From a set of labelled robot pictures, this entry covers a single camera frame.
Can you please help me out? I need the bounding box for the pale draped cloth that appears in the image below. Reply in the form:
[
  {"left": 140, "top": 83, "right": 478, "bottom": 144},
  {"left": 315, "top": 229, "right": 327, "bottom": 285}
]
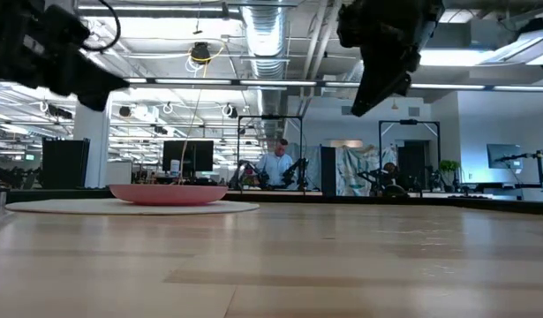
[{"left": 336, "top": 145, "right": 398, "bottom": 197}]

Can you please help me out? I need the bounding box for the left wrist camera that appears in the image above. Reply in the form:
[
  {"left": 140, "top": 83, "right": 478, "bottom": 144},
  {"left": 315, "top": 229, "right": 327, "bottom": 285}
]
[{"left": 43, "top": 3, "right": 92, "bottom": 48}]

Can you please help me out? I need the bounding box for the person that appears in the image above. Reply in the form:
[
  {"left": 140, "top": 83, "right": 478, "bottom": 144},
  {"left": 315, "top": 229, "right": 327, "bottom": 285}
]
[
  {"left": 382, "top": 162, "right": 398, "bottom": 186},
  {"left": 255, "top": 138, "right": 295, "bottom": 189}
]

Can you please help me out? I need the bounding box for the LED light bar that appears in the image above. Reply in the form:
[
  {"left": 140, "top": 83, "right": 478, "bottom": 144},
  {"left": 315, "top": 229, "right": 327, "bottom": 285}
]
[{"left": 120, "top": 75, "right": 543, "bottom": 93}]

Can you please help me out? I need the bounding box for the potted green plant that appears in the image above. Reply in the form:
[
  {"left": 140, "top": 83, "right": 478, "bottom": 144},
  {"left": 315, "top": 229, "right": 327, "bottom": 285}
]
[{"left": 438, "top": 159, "right": 462, "bottom": 186}]

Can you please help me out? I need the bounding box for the black hanging cable reel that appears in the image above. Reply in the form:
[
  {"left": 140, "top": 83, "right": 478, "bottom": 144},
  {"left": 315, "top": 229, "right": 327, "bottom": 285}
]
[{"left": 190, "top": 41, "right": 212, "bottom": 66}]

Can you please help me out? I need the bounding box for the black stand frame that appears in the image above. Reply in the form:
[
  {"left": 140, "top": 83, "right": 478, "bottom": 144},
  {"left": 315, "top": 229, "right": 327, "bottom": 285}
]
[
  {"left": 378, "top": 118, "right": 441, "bottom": 191},
  {"left": 236, "top": 114, "right": 305, "bottom": 192}
]

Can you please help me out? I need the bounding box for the wall-mounted monitor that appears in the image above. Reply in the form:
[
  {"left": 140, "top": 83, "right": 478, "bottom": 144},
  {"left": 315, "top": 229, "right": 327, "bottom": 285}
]
[{"left": 486, "top": 143, "right": 524, "bottom": 170}]

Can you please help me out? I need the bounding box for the black aluminium table frame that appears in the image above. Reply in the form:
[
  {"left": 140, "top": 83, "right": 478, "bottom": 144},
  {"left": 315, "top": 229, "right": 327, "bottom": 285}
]
[{"left": 0, "top": 187, "right": 543, "bottom": 217}]

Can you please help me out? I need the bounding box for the black panel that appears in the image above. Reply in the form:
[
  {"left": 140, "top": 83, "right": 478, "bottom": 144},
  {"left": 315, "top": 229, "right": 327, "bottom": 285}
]
[{"left": 41, "top": 137, "right": 91, "bottom": 190}]

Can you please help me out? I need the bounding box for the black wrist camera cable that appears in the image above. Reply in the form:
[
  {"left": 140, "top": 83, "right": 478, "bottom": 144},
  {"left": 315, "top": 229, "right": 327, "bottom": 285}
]
[{"left": 79, "top": 0, "right": 122, "bottom": 53}]

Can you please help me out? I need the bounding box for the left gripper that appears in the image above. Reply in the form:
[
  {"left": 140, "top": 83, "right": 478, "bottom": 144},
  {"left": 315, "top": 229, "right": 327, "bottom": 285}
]
[{"left": 0, "top": 0, "right": 131, "bottom": 112}]

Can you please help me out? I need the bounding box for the black computer monitor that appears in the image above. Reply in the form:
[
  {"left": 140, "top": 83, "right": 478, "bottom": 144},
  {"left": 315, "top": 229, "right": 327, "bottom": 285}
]
[{"left": 162, "top": 140, "right": 215, "bottom": 174}]

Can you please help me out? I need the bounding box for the silver ventilation duct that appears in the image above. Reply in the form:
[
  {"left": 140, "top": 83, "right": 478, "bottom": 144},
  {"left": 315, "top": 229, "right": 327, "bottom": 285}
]
[{"left": 239, "top": 0, "right": 294, "bottom": 142}]

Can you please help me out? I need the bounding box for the white pink plate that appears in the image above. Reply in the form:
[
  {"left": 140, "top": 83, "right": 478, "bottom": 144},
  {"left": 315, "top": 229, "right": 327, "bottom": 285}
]
[{"left": 4, "top": 198, "right": 261, "bottom": 216}]

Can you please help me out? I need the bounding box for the black partition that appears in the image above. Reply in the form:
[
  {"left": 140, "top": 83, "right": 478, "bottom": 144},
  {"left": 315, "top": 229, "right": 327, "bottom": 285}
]
[{"left": 320, "top": 146, "right": 337, "bottom": 197}]

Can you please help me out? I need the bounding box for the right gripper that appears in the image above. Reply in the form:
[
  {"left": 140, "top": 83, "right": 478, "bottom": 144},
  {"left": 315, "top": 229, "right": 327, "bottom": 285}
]
[{"left": 336, "top": 0, "right": 447, "bottom": 118}]

